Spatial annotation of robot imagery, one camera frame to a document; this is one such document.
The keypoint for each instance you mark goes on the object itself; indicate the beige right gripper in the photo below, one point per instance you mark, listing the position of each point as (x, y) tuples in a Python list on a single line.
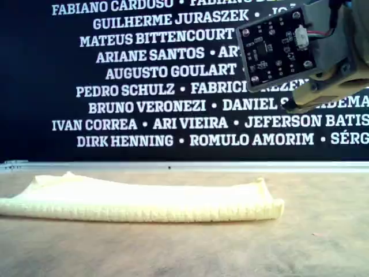
[(363, 52)]

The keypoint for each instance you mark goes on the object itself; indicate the yellow cloth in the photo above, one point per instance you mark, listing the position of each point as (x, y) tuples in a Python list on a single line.
[(144, 205)]

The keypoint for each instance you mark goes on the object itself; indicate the fabric table cover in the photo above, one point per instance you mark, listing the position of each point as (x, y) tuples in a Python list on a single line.
[(184, 248)]

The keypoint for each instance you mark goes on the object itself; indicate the black banner with white names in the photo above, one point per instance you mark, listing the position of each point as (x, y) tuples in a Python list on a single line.
[(29, 72)]

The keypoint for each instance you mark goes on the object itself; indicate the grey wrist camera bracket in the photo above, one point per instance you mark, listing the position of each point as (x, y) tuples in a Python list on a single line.
[(331, 54)]

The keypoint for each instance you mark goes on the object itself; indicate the right wrist camera circuit board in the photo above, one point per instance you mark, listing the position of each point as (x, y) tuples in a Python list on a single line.
[(274, 49)]

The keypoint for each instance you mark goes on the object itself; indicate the aluminium profile frame rail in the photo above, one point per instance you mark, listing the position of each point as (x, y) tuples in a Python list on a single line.
[(201, 166)]

